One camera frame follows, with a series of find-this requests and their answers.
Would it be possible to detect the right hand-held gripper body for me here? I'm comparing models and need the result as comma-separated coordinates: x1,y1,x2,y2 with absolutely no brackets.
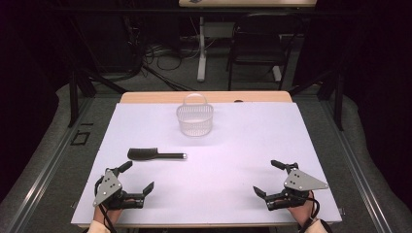
264,168,329,212

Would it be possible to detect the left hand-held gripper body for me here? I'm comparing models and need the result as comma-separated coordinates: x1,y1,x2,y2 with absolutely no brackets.
92,167,146,211

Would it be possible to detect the black comb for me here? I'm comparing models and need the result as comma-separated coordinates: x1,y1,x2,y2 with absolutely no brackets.
126,147,189,161

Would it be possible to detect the white plastic basket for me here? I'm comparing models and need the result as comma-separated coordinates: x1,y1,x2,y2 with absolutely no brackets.
175,92,215,138

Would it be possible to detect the person's right hand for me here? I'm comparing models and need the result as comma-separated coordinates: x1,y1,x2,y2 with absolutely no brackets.
286,189,317,228

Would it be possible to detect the person's left hand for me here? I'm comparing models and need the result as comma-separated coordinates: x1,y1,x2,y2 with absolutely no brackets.
93,198,137,225

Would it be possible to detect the white table mat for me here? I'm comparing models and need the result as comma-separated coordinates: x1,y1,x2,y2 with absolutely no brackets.
70,101,343,226

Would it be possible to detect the black metal stand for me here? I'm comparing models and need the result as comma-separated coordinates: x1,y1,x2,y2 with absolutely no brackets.
287,68,346,132
67,68,128,129

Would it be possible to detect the white desk foot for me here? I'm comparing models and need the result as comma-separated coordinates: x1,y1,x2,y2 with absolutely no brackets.
271,65,283,83

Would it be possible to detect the black folding chair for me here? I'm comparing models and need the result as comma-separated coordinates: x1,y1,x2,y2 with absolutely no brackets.
225,12,306,92

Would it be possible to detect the white desk leg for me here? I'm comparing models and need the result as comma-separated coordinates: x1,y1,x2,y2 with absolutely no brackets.
196,16,209,83

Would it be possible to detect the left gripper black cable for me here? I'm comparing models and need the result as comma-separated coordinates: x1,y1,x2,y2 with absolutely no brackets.
93,181,119,233

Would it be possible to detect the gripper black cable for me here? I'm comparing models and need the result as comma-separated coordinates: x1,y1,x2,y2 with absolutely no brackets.
93,181,119,233
298,193,323,233

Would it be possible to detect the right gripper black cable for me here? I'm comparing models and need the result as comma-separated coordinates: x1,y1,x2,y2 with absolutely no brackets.
298,193,323,233

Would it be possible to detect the floor cable bundle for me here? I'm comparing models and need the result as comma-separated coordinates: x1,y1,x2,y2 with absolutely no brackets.
141,40,202,73

